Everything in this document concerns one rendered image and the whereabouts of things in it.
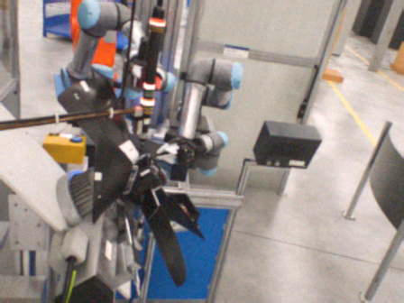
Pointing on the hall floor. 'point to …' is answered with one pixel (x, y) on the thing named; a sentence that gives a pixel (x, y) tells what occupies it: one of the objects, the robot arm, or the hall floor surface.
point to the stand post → (25, 262)
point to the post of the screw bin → (147, 265)
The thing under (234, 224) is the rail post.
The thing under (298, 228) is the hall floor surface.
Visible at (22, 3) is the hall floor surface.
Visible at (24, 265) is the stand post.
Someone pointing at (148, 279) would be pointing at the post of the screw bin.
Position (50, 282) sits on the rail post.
